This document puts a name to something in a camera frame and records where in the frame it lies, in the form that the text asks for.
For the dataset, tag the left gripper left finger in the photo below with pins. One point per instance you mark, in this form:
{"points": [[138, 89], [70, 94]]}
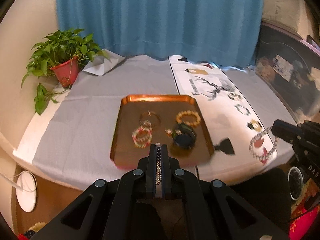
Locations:
{"points": [[102, 210]]}

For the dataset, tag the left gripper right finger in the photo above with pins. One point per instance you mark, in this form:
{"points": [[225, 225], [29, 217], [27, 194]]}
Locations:
{"points": [[255, 209]]}

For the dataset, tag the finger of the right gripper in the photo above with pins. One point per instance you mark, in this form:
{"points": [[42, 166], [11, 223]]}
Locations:
{"points": [[285, 131]]}

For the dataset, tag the orange metal tray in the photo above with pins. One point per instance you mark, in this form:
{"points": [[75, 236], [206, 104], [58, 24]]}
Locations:
{"points": [[125, 154]]}

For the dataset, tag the thin gold bangle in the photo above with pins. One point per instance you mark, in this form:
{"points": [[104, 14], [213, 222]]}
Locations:
{"points": [[150, 119]]}

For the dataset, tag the white printed table runner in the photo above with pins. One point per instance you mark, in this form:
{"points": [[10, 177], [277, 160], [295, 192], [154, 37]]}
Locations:
{"points": [[227, 114]]}

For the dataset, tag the grey table cloth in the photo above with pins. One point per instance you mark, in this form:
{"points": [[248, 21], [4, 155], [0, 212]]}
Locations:
{"points": [[76, 145]]}

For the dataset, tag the dark plastic storage bin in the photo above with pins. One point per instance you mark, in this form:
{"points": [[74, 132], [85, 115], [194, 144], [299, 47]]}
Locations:
{"points": [[290, 67]]}

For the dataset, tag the white round floor device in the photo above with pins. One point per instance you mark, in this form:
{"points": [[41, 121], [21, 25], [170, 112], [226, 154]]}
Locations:
{"points": [[27, 193]]}

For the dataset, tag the red fabric on floor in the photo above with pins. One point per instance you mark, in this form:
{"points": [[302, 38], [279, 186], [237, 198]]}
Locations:
{"points": [[300, 225]]}

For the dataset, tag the beige fabric storage box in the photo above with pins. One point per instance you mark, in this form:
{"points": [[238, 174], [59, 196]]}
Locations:
{"points": [[294, 16]]}

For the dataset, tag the blue curtain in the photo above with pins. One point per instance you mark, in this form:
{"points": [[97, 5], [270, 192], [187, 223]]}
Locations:
{"points": [[224, 32]]}

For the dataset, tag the red flower pot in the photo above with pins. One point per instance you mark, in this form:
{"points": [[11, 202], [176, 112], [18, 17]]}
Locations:
{"points": [[67, 72]]}

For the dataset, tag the green potted plant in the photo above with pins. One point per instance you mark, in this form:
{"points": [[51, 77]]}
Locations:
{"points": [[59, 47]]}

